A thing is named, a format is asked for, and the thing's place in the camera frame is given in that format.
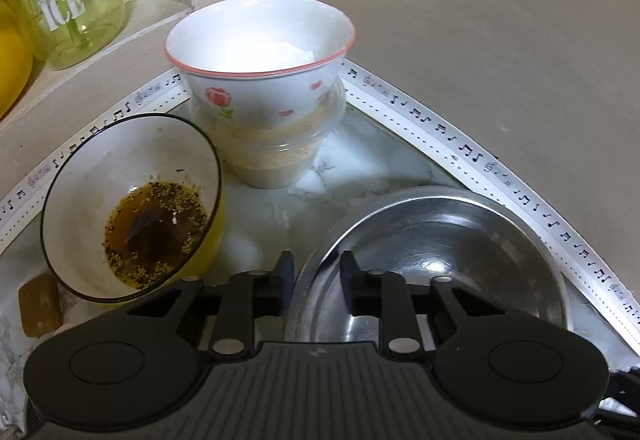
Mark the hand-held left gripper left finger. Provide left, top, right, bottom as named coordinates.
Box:
left=110, top=250, right=296, bottom=361

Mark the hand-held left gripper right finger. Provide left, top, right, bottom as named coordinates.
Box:
left=341, top=250, right=526, bottom=361

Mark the stainless steel bowl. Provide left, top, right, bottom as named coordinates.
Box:
left=284, top=186, right=572, bottom=352

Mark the clear glass jar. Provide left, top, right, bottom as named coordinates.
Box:
left=189, top=74, right=348, bottom=190

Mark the white patterned edge tape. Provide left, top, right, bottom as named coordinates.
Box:
left=0, top=58, right=640, bottom=328

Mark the yellow bowl with white inside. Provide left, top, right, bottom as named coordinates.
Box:
left=40, top=113, right=227, bottom=305

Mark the brown sponge block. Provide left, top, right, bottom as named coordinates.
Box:
left=18, top=273, right=64, bottom=338

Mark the white flower-print bowl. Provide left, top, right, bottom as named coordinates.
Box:
left=165, top=0, right=357, bottom=122

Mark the yellow mug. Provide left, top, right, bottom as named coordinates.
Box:
left=0, top=0, right=34, bottom=119

